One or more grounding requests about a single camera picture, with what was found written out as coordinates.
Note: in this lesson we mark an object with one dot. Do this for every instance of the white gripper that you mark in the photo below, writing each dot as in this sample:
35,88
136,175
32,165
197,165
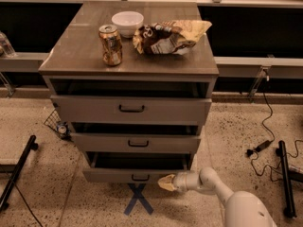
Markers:
181,182

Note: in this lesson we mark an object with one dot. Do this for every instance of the grey bottom drawer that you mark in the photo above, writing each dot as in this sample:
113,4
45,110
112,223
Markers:
119,167

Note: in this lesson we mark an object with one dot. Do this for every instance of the grey drawer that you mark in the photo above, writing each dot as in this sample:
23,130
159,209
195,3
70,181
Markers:
132,110
103,142
119,167

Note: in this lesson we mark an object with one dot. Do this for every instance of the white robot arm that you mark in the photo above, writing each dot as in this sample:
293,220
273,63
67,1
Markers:
241,208

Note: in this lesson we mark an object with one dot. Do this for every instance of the grey middle drawer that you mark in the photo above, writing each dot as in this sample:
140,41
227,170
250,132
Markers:
103,142

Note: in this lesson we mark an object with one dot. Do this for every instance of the grey three-drawer cabinet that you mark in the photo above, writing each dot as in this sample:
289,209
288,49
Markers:
75,67

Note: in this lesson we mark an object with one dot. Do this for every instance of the grey top drawer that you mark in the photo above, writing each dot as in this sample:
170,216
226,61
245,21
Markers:
132,110

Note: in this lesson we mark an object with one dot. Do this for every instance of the blue tape floor cross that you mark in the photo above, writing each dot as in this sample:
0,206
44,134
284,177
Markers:
137,190

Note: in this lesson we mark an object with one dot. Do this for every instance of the black right floor stand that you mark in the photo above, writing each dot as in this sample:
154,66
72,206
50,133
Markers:
288,177

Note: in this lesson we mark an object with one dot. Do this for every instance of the black floor stand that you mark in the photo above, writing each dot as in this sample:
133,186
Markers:
288,177
14,171

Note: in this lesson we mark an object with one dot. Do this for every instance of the brown yellow chip bag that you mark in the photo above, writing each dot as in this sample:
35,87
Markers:
170,37

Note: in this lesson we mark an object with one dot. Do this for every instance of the gold soda can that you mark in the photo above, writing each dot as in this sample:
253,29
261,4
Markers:
111,44

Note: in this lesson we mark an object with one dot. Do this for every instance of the black left floor stand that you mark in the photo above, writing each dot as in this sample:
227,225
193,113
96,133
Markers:
14,171

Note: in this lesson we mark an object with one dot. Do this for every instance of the white bowl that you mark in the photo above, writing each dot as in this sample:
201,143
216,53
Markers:
128,22

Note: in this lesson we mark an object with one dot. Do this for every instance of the clear plastic bottle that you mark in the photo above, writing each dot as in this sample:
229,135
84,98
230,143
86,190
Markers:
6,45

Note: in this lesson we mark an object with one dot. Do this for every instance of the wire basket on floor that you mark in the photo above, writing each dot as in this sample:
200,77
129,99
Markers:
59,127

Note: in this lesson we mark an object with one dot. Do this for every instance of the metal rail bracket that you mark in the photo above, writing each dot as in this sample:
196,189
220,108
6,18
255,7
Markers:
262,74

